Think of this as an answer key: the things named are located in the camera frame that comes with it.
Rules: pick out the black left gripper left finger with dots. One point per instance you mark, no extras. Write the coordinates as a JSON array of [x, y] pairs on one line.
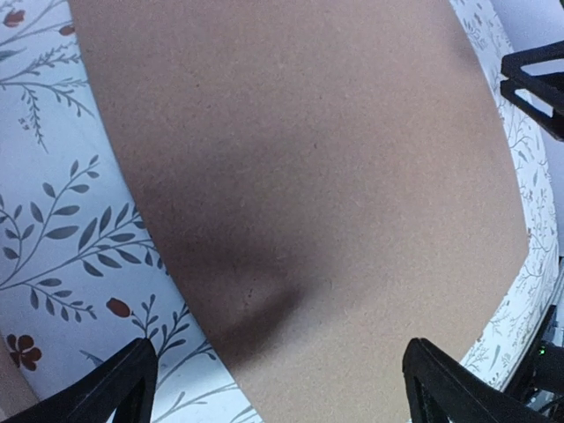
[[121, 389]]

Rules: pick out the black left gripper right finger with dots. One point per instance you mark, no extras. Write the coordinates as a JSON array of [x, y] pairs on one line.
[[439, 389]]

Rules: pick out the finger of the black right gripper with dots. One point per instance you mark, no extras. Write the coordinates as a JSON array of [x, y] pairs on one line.
[[549, 89], [512, 64]]

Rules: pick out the brown backing board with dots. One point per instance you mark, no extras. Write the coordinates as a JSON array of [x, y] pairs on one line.
[[325, 180]]

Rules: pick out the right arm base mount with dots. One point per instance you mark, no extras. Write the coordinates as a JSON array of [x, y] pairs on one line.
[[538, 380]]

